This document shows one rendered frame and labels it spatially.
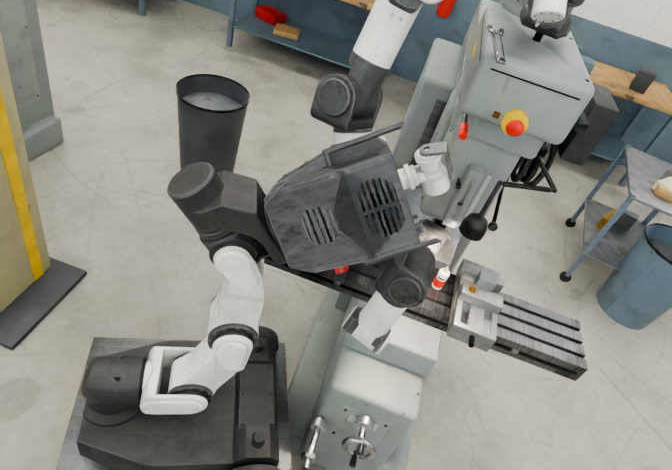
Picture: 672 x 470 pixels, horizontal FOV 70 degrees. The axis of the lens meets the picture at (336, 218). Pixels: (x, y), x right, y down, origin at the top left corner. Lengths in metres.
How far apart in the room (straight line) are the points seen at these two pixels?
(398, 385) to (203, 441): 0.68
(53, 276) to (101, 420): 1.28
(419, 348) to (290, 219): 0.91
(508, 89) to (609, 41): 4.73
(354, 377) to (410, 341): 0.23
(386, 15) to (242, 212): 0.50
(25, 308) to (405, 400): 1.90
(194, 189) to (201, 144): 2.26
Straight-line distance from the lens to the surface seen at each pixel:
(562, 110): 1.22
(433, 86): 1.83
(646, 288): 3.74
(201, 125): 3.21
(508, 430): 2.90
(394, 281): 1.11
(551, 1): 1.12
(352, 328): 1.33
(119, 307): 2.79
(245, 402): 1.83
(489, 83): 1.18
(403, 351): 1.76
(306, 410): 2.29
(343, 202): 0.95
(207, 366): 1.58
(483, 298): 1.77
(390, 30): 1.04
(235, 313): 1.35
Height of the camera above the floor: 2.21
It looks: 40 degrees down
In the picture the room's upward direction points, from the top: 18 degrees clockwise
